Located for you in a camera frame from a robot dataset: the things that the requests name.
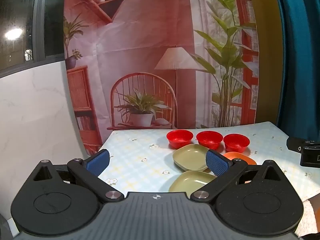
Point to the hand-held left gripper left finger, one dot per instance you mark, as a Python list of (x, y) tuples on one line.
[(98, 161)]

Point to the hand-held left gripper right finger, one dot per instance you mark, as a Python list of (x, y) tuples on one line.
[(217, 163)]

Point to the red plastic bowl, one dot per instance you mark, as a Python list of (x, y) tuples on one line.
[(180, 136), (236, 141), (209, 138)]

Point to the green square plate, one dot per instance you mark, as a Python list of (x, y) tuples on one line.
[(192, 180), (190, 156)]

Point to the orange square plate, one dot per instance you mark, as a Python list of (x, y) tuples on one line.
[(246, 159)]

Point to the floral checked tablecloth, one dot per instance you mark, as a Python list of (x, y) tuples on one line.
[(140, 155)]

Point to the white textured cloth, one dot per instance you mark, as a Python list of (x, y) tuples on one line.
[(311, 217)]

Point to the blue curtain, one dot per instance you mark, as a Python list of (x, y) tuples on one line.
[(300, 55)]

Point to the printed room scene backdrop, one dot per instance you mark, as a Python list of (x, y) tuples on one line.
[(150, 30)]

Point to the dark glass window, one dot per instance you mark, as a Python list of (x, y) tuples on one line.
[(15, 10)]

